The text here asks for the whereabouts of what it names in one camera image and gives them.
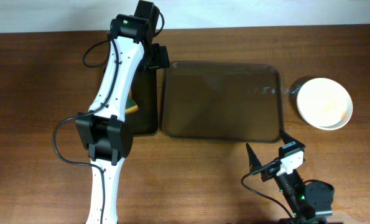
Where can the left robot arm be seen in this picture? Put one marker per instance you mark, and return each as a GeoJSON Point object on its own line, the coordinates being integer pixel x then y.
{"type": "Point", "coordinates": [102, 130]}

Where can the brown serving tray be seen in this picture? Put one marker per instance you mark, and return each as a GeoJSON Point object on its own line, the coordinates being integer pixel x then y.
{"type": "Point", "coordinates": [222, 101]}

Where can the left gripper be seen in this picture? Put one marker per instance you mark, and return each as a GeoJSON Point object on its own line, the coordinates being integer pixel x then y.
{"type": "Point", "coordinates": [159, 58]}

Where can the white plate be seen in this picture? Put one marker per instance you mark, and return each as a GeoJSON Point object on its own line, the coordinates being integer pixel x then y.
{"type": "Point", "coordinates": [321, 98]}
{"type": "Point", "coordinates": [327, 124]}

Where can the green and yellow sponge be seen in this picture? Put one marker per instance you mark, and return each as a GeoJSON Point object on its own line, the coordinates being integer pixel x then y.
{"type": "Point", "coordinates": [131, 105]}

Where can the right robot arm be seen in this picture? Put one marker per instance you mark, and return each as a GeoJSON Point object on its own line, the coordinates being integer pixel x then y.
{"type": "Point", "coordinates": [309, 200]}

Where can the black rectangular sponge tray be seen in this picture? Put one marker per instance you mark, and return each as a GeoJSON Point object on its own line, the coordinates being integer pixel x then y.
{"type": "Point", "coordinates": [144, 121]}

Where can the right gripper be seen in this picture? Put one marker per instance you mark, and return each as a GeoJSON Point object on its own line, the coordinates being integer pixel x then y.
{"type": "Point", "coordinates": [272, 168]}

